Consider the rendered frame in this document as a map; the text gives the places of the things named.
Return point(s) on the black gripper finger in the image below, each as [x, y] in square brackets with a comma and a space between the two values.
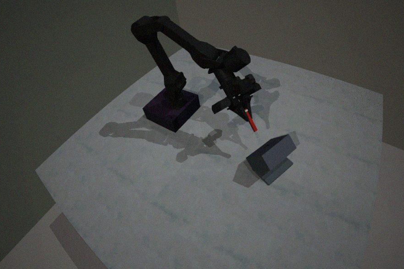
[239, 110]
[246, 104]

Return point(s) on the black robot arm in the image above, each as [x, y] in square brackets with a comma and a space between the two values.
[220, 62]

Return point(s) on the dark red peg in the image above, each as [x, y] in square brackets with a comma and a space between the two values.
[251, 121]

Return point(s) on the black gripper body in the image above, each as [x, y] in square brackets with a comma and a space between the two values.
[230, 100]

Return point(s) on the dark grey sloped panel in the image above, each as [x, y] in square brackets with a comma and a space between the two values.
[270, 160]

